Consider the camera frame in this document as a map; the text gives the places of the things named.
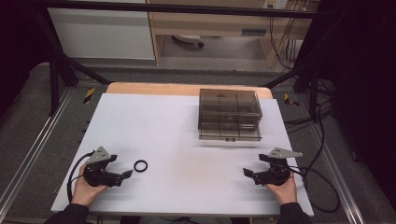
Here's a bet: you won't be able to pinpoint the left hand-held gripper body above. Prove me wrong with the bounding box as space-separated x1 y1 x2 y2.
82 146 124 189

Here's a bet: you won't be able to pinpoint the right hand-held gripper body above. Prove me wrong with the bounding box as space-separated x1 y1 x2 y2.
252 147 304 187

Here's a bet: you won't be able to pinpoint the black ring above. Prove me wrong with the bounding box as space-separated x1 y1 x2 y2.
134 159 149 174

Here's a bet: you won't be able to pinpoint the smoky transparent drawer box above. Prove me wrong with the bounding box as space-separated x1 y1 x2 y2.
197 88 263 143

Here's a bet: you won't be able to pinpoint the person's right hand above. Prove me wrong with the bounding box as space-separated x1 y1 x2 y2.
264 171 299 206

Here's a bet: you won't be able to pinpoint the person's left hand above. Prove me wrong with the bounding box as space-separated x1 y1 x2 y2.
72 162 108 207

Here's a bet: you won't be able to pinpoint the white table cover sheet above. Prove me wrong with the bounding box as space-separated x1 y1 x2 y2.
50 92 315 217

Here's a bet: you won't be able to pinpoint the yellow black floor tape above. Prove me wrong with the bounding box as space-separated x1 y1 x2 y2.
82 87 96 105
283 92 301 107

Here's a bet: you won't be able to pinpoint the wooden table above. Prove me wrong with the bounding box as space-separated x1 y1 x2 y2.
106 81 274 100

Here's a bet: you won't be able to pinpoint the black curtain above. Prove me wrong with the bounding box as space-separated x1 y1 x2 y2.
303 0 396 213
0 0 52 118

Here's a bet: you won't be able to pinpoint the white cabinet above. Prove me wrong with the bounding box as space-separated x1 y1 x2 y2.
47 7 156 61

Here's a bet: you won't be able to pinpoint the office chair base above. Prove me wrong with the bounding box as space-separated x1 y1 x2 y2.
171 34 205 49

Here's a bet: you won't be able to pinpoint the light wooden desk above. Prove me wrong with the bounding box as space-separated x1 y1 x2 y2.
145 0 321 69

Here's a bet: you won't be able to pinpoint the white power strip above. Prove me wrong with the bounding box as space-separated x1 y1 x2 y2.
262 0 290 10

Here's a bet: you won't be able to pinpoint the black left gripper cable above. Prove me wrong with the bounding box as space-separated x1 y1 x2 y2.
66 150 95 203

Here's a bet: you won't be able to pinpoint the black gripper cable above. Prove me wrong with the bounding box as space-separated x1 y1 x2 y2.
289 165 341 215
66 150 95 203

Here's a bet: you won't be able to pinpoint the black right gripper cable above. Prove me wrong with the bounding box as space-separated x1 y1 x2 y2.
289 165 341 215

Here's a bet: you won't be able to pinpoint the black floor cables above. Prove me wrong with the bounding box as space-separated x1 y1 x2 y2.
283 78 334 134

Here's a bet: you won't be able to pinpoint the aluminium floor rail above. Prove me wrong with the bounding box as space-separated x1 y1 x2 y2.
0 88 75 216
310 122 370 224

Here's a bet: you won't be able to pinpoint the black metal frame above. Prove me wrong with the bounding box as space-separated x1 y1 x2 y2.
31 0 331 118

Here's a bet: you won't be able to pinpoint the hanging black cables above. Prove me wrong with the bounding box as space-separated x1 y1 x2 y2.
268 12 302 71

